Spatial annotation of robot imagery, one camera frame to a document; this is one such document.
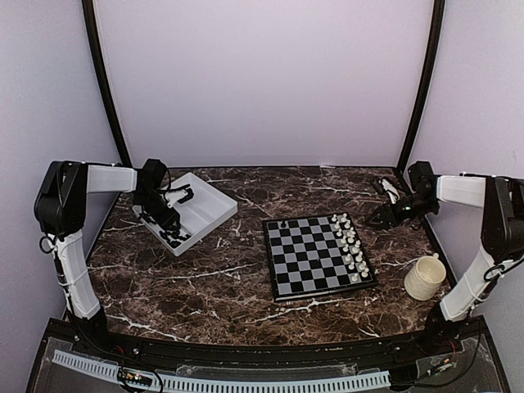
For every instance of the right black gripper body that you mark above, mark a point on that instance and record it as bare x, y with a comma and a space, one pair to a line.
399, 217

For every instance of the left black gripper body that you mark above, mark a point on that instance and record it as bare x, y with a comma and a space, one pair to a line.
151, 202

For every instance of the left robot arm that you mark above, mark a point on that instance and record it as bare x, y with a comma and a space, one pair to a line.
61, 208

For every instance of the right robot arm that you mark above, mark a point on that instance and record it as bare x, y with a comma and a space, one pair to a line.
501, 248

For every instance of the white chess pieces row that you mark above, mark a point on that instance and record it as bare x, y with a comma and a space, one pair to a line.
350, 246

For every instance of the black pieces pile in tray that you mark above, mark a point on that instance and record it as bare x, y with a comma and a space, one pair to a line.
174, 239

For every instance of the black white chess board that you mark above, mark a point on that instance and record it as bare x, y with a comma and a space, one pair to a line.
304, 260

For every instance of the white plastic tray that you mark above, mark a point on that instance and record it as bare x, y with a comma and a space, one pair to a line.
208, 209

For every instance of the cream ribbed mug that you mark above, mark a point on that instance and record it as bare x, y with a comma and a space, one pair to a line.
425, 277

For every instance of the white cable duct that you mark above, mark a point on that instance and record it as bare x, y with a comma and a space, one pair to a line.
207, 379

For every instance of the black front rail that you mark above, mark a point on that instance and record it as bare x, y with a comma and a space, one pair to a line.
388, 352

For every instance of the right black frame post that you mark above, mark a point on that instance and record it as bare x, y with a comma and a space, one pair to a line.
428, 64

